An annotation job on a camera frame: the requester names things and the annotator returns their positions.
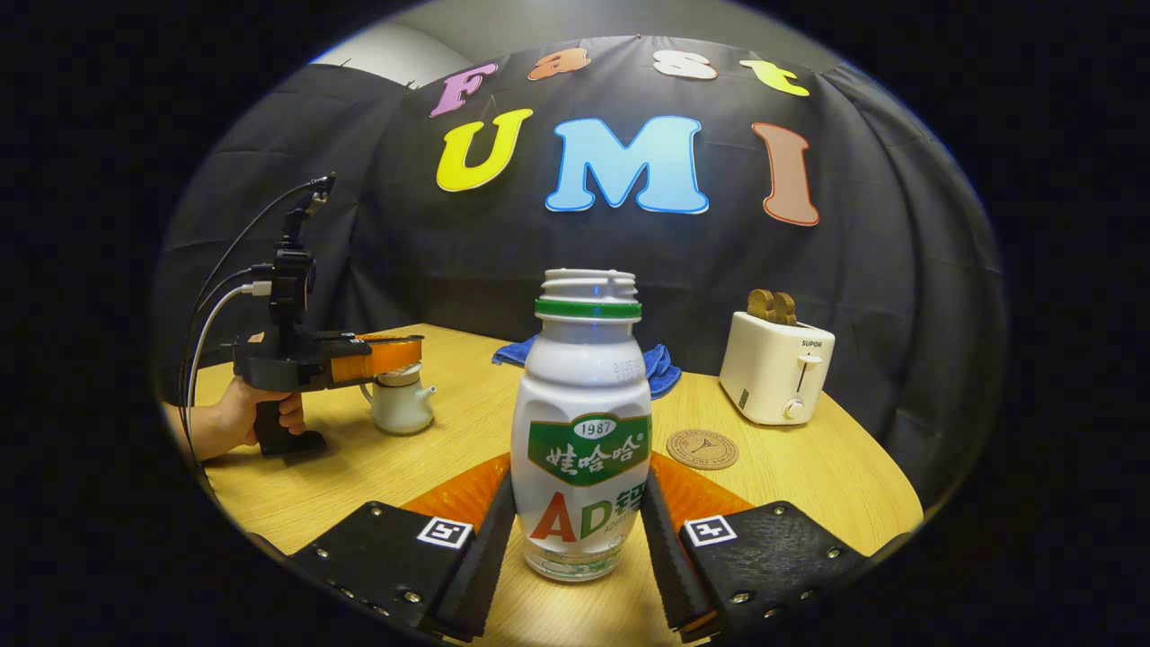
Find black backdrop cloth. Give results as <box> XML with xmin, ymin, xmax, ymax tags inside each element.
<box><xmin>151</xmin><ymin>36</ymin><xmax>1009</xmax><ymax>504</ymax></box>

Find cream toaster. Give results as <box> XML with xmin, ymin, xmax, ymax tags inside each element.
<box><xmin>719</xmin><ymin>311</ymin><xmax>836</xmax><ymax>427</ymax></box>

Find white ceramic teacup with spout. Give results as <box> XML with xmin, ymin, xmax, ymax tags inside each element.
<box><xmin>361</xmin><ymin>377</ymin><xmax>438</xmax><ymax>436</ymax></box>

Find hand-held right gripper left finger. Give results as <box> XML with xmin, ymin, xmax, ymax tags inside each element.
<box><xmin>289</xmin><ymin>452</ymin><xmax>518</xmax><ymax>643</ymax></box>

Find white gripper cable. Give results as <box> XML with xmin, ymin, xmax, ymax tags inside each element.
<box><xmin>184</xmin><ymin>281</ymin><xmax>273</xmax><ymax>450</ymax></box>

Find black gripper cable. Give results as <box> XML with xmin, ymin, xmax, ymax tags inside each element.
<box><xmin>182</xmin><ymin>262</ymin><xmax>276</xmax><ymax>396</ymax></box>
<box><xmin>184</xmin><ymin>175</ymin><xmax>335</xmax><ymax>396</ymax></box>

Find blue towel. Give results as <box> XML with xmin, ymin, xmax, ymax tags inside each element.
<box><xmin>491</xmin><ymin>335</ymin><xmax>682</xmax><ymax>400</ymax></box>

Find white water bottle green label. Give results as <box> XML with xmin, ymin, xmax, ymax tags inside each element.
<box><xmin>510</xmin><ymin>269</ymin><xmax>653</xmax><ymax>583</ymax></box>

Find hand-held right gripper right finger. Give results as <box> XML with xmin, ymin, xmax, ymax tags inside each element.
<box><xmin>640</xmin><ymin>451</ymin><xmax>871</xmax><ymax>643</ymax></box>

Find round brown coaster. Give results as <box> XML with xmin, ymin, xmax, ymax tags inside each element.
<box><xmin>666</xmin><ymin>429</ymin><xmax>740</xmax><ymax>471</ymax></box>

